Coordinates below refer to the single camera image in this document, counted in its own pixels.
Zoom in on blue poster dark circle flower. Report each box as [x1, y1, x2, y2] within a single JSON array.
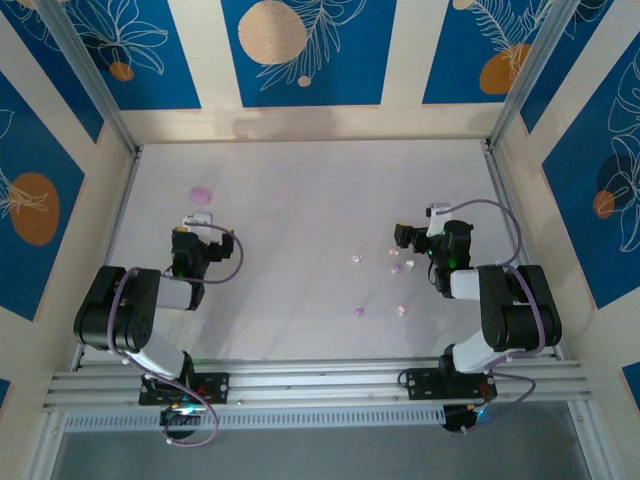
[[542, 44, 640, 310]]

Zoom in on blue poster fern orange circle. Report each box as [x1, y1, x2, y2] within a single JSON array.
[[422, 0, 556, 106]]

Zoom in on blue poster white flower outline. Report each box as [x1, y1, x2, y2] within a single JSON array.
[[49, 0, 203, 112]]

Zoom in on blue poster large peach circle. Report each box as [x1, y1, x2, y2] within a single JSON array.
[[221, 0, 399, 109]]

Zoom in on blue poster large orange circle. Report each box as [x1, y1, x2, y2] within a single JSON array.
[[0, 69, 86, 322]]

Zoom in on blue leaf print poster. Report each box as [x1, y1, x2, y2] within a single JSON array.
[[0, 0, 106, 146]]

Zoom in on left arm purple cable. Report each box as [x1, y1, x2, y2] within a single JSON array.
[[108, 222, 245, 448]]

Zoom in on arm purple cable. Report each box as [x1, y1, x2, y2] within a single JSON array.
[[439, 198, 547, 435], [108, 222, 245, 448]]

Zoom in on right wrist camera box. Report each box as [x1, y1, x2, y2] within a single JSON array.
[[424, 202, 451, 237]]

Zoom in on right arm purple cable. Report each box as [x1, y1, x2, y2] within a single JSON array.
[[439, 198, 547, 435]]

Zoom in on aluminium side rail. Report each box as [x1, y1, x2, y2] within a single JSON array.
[[71, 147, 144, 371], [482, 139, 561, 360]]

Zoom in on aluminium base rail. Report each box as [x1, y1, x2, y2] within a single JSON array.
[[43, 355, 595, 412]]

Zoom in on aluminium frame post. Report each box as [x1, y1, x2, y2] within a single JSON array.
[[35, 0, 143, 157], [485, 0, 585, 150]]

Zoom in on grey slotted cable duct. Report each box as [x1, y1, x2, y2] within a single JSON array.
[[63, 403, 447, 432]]

